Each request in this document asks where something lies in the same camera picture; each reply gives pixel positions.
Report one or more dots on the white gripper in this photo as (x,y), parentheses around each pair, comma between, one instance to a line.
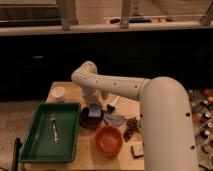
(90,95)

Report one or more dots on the blue cloth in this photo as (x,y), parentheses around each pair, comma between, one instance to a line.
(114,120)

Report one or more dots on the white handled dish brush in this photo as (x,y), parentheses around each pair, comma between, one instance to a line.
(111,106)

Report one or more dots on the brown block sponge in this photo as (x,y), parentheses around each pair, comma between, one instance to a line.
(137,150)

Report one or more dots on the green plastic tray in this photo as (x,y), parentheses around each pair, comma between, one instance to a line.
(39,145)

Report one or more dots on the purple bowl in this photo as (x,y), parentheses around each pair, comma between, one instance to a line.
(89,122)

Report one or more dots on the blue sponge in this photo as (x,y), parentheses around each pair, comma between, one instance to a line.
(94,110)

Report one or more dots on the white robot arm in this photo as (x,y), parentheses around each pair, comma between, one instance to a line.
(166,118)

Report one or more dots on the black pole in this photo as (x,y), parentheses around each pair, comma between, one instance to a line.
(17,146)

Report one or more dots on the dark grape bunch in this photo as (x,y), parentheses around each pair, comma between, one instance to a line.
(131,128)

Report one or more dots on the orange cup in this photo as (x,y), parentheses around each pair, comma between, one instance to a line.
(104,94)

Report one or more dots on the orange bowl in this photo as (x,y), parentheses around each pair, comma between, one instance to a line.
(108,141)

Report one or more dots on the small white cup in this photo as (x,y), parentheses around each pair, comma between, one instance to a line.
(58,93)

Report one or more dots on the silver fork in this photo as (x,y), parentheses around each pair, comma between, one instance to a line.
(53,121)

